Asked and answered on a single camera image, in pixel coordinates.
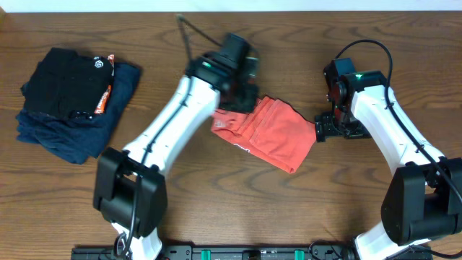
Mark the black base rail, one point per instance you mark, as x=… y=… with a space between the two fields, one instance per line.
x=316 y=252

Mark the red orange t-shirt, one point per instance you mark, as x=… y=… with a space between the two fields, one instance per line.
x=274 y=132

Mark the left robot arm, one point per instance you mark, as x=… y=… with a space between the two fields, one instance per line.
x=130 y=185

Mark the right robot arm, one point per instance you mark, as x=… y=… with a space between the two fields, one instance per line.
x=423 y=201

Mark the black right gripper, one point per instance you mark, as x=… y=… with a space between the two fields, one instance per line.
x=325 y=128

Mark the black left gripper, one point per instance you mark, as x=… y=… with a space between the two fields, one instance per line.
x=254 y=92

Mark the folded navy blue garment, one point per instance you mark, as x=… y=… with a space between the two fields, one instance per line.
x=76 y=139

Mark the folded black shirt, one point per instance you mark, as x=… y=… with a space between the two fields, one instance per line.
x=66 y=84

